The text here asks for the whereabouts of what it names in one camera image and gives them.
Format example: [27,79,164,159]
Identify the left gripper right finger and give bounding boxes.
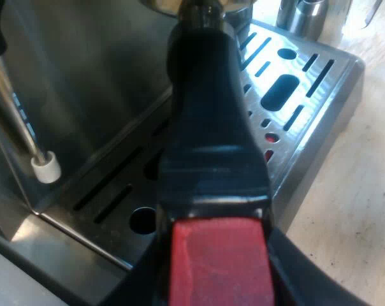
[262,209,372,306]

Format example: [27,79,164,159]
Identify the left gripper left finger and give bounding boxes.
[105,206,173,306]

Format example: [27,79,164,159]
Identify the filter holder with red-ended handle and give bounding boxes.
[156,0,276,306]

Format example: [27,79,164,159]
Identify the steel espresso machine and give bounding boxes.
[0,0,367,289]

